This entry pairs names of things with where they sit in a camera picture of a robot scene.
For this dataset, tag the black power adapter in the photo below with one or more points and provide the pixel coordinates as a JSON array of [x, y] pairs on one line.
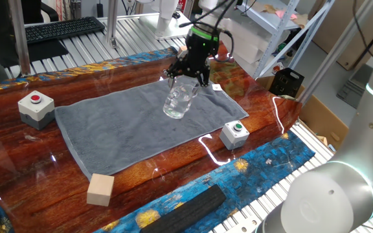
[[100, 10]]

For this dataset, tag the brown cardboard box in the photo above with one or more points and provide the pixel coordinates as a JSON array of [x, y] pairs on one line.
[[319, 119]]

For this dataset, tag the white stand base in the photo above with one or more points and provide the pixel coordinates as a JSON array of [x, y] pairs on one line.
[[164, 26]]

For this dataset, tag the grey plastic bin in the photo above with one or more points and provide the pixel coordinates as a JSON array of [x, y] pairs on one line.
[[355, 85]]

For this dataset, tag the red push button box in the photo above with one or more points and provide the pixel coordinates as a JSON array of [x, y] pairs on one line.
[[36, 111]]

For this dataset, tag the brown board panel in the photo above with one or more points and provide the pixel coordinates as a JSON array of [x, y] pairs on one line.
[[351, 35]]

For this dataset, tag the aluminium frame post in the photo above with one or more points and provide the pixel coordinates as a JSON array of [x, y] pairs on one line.
[[335, 51], [112, 22], [19, 39]]

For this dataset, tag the black keyboard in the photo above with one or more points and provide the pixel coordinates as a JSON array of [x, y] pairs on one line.
[[63, 29]]

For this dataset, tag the clear glass mug with water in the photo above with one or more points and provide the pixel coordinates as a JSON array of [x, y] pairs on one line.
[[178, 103]]

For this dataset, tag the black desk mat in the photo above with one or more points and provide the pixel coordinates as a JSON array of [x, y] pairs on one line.
[[49, 50]]

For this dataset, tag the white metal shelf frame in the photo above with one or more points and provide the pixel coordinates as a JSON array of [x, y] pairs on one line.
[[272, 42]]

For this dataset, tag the black office chair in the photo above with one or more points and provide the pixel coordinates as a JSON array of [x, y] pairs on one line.
[[49, 11]]

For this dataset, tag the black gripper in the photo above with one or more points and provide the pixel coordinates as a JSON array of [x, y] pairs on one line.
[[197, 55]]

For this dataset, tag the black foam block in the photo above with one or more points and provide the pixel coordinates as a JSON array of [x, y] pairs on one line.
[[183, 213]]

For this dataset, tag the blue starry tablecloth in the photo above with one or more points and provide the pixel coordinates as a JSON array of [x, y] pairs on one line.
[[254, 168]]

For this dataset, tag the white flat boxes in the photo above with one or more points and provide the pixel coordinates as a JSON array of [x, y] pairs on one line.
[[248, 42]]

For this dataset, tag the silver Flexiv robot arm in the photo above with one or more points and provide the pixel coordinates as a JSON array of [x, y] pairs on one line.
[[345, 178]]

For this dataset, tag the green push button box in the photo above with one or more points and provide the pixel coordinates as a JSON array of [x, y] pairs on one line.
[[233, 136]]

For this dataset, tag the black plastic crate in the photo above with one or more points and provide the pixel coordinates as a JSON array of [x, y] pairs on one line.
[[287, 82]]

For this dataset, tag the light wooden cube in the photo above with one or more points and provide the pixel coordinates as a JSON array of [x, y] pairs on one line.
[[100, 191]]

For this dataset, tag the grey towel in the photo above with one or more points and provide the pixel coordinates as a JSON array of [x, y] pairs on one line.
[[125, 129]]

